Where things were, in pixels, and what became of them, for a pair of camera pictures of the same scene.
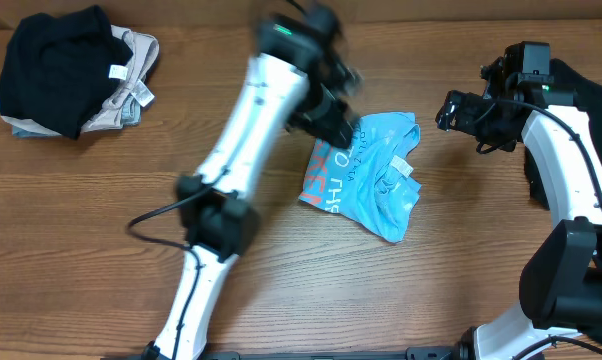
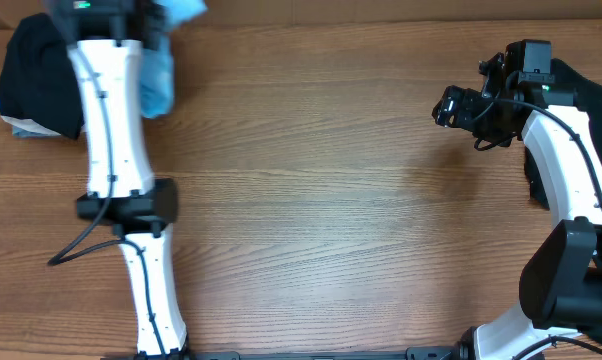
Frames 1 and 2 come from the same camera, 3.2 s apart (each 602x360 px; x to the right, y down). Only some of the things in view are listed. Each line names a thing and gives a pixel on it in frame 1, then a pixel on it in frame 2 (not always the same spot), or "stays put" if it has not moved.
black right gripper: [469, 106] stays put
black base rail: [426, 353] stays put
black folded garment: [57, 68] stays put
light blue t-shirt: [372, 180] to [157, 64]
